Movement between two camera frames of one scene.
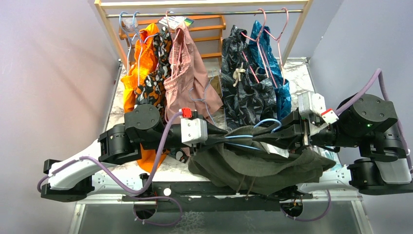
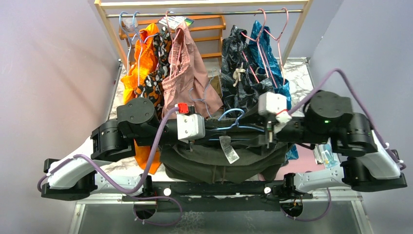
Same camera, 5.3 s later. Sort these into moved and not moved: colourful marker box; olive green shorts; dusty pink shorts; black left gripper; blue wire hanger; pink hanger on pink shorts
Moved: olive green shorts; blue wire hanger
Not moved: pink hanger on pink shorts; black left gripper; colourful marker box; dusty pink shorts
